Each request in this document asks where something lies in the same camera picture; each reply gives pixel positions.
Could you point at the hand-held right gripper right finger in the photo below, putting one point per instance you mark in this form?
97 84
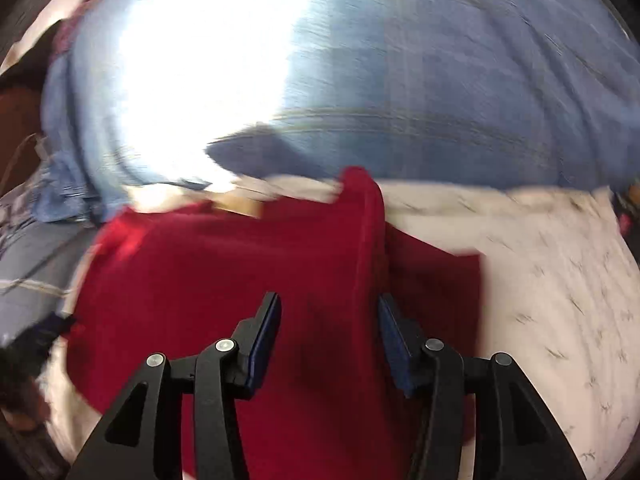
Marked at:
395 345

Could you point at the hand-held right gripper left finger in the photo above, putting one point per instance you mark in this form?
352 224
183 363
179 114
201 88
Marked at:
262 340

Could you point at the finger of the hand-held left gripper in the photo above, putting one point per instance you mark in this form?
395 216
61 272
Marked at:
52 325

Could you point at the red knit sweater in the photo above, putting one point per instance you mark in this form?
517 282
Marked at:
280 260

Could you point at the blue star-print bed sheet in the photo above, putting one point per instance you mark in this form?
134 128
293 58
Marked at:
35 260

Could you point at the white leaf-print blanket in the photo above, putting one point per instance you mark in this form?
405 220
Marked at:
550 285

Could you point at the brown wooden nightstand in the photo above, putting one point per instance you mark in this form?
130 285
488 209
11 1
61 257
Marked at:
20 115

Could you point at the blue plaid quilt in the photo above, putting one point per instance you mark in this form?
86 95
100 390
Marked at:
450 85

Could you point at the maroon patterned cloth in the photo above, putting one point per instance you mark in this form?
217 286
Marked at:
65 35

